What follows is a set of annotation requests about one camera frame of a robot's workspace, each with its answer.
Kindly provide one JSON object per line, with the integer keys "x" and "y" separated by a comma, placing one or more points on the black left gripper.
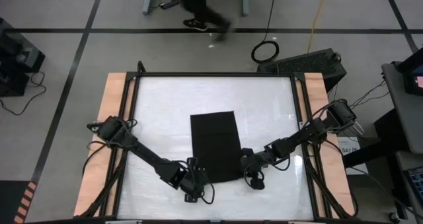
{"x": 195, "y": 181}

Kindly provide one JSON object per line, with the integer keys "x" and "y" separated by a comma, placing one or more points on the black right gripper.
{"x": 255, "y": 164}

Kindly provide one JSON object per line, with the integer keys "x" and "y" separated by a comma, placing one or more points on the black towel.
{"x": 215, "y": 144}

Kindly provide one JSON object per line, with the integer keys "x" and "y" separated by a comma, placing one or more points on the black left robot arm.
{"x": 145, "y": 153}

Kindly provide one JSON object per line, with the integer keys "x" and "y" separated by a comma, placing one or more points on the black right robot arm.
{"x": 297, "y": 138}

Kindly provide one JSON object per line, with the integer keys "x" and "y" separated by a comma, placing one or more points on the light wooden side board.
{"x": 315, "y": 92}
{"x": 109, "y": 95}

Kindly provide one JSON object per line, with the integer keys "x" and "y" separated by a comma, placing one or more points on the white label sheet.
{"x": 350, "y": 149}

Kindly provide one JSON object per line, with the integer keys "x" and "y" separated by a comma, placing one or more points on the black computer tower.
{"x": 304, "y": 65}

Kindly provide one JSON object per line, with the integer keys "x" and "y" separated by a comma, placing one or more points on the black desk base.
{"x": 390, "y": 131}

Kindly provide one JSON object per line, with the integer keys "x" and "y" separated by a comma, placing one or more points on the grey side table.
{"x": 401, "y": 118}
{"x": 400, "y": 161}

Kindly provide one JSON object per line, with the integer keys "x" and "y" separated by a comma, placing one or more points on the dark keyboard device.
{"x": 417, "y": 182}

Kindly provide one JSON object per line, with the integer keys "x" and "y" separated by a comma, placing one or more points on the grey desk leg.
{"x": 148, "y": 2}
{"x": 246, "y": 2}

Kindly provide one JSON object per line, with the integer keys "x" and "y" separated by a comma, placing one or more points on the person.
{"x": 198, "y": 6}

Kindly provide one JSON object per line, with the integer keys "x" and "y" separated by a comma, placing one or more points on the black power strip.
{"x": 170, "y": 4}

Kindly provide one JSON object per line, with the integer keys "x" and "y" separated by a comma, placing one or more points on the black orange striped floor mat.
{"x": 13, "y": 201}

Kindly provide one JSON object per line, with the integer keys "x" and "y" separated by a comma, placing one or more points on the black monitor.
{"x": 413, "y": 72}

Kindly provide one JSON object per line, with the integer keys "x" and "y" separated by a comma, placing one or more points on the black equipment box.
{"x": 16, "y": 52}

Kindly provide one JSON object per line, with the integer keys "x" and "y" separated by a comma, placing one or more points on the black metal table frame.
{"x": 215, "y": 74}

